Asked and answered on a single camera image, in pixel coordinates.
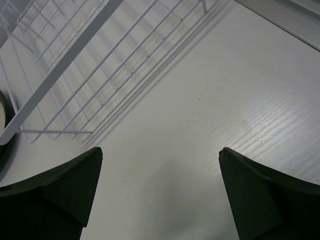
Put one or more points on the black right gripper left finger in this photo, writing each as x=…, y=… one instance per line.
x=52, y=205

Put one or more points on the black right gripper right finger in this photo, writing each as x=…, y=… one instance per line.
x=267, y=204

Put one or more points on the grey rimmed beige plate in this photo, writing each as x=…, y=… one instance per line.
x=3, y=121

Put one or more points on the white wire dish rack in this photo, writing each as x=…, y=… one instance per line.
x=67, y=65

